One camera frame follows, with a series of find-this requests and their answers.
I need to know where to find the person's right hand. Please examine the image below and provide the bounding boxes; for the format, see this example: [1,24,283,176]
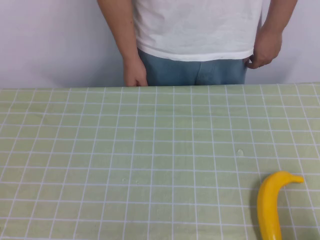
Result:
[122,51,149,88]

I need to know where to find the person's left hand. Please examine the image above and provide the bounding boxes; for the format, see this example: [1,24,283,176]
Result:
[246,25,284,70]

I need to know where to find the yellow plastic banana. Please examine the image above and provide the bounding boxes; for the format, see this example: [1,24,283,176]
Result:
[256,170,305,240]

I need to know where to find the person's right forearm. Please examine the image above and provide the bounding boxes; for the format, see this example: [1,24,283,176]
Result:
[96,0,141,61]

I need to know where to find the person's left forearm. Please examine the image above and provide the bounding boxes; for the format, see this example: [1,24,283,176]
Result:
[258,0,300,35]

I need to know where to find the blue trousers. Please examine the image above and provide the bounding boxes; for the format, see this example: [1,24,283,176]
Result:
[137,48,249,87]

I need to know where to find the white t-shirt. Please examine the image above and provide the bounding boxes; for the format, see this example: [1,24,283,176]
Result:
[129,0,264,62]

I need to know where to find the green white-grid tablecloth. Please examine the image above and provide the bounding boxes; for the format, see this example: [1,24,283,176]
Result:
[0,82,320,240]

